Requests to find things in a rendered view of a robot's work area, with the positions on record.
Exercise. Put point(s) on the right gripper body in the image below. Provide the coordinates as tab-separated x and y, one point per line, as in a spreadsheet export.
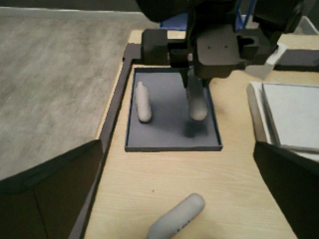
155	41

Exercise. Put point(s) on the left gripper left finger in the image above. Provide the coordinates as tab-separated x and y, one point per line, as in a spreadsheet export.
44	201

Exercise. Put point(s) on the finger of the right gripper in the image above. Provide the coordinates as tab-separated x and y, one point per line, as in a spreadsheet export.
205	82
183	69

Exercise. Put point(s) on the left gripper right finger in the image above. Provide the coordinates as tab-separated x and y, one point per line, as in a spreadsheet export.
293	181

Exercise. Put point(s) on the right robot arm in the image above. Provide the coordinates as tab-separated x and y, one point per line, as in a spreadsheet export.
215	46

